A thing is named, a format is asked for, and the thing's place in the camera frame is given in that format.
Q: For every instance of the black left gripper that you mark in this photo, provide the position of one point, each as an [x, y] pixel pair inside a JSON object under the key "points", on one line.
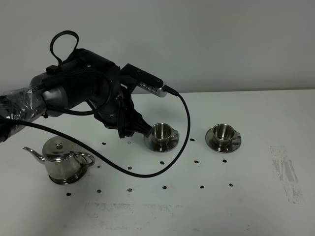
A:
{"points": [[119, 113]]}

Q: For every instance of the stainless steel teapot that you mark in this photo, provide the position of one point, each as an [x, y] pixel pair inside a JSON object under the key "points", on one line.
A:
{"points": [[61, 159]]}

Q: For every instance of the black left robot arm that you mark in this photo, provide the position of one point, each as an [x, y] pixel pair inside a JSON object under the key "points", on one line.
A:
{"points": [[85, 84]]}

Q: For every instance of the left stainless steel teacup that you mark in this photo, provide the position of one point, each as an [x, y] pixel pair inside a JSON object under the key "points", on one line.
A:
{"points": [[162, 133]]}

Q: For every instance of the stainless steel teacup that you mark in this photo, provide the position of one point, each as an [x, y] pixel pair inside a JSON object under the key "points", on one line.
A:
{"points": [[162, 133], [224, 135]]}

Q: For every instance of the right stainless steel teacup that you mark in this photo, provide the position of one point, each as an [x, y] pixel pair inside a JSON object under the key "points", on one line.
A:
{"points": [[224, 135]]}

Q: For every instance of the steel teapot saucer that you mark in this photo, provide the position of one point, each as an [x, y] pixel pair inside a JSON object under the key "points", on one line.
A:
{"points": [[70, 180]]}

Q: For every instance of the left steel cup saucer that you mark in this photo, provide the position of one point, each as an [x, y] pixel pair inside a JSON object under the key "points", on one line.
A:
{"points": [[160, 148]]}

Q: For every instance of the steel cup saucer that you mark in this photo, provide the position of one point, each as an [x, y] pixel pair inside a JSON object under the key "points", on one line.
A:
{"points": [[233, 146], [160, 148]]}

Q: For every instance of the right steel cup saucer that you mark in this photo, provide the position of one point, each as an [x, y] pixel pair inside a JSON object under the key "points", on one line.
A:
{"points": [[233, 146]]}

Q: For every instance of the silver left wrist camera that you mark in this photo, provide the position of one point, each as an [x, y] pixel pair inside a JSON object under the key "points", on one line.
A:
{"points": [[159, 92]]}

